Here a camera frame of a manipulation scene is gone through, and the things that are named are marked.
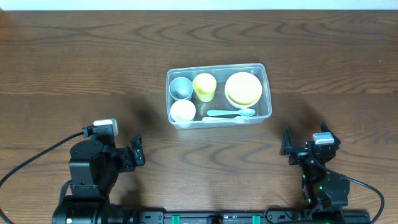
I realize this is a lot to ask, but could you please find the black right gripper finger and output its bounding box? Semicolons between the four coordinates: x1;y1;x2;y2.
321;121;341;144
281;125;293;149

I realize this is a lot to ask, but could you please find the light blue plastic spoon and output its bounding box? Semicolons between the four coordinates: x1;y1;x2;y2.
207;108;256;117

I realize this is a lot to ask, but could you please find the white plastic cup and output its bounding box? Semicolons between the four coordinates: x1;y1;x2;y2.
170;100;196;122

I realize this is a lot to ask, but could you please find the grey plastic cup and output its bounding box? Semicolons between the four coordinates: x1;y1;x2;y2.
169;77;193;101

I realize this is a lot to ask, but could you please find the yellow plastic bowl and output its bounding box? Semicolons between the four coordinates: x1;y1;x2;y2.
224;72;262;105

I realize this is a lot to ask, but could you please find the yellow plastic cup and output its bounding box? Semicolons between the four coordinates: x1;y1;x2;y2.
193;73;217;103

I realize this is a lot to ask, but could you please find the white plastic bowl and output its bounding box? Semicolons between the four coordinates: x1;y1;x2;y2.
226;94;260;109

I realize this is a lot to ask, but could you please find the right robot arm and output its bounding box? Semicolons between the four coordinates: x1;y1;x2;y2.
280;123;350;221

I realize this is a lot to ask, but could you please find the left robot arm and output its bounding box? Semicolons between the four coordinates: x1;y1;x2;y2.
52;124;146;224

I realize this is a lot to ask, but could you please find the clear plastic storage container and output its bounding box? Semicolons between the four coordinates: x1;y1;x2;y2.
165;63;272;129

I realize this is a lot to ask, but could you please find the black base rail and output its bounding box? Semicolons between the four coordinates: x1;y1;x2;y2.
134;205;371;224

